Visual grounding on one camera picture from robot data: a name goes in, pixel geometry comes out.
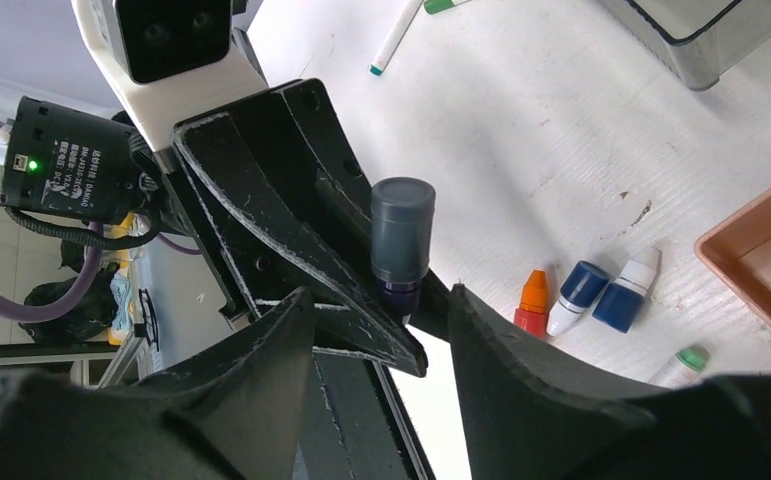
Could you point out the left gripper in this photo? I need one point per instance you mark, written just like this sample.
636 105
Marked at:
288 206

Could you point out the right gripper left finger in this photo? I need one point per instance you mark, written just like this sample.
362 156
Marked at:
233 411

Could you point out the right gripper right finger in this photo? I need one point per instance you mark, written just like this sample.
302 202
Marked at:
532 411

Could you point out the clear grey drawer organizer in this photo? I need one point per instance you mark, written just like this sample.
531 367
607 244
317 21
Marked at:
697 41

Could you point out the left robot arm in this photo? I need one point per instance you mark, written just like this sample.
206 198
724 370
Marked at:
65 168

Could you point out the orange red marker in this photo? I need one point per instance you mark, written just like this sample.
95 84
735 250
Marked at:
531 315

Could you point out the white marker green tip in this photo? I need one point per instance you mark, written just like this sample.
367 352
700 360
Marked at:
682 369

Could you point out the white marker teal cap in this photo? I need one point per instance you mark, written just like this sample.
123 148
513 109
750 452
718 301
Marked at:
394 38

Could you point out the white marker green cap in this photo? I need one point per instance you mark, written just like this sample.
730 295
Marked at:
433 7

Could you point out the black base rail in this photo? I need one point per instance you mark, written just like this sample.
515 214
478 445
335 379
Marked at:
355 424

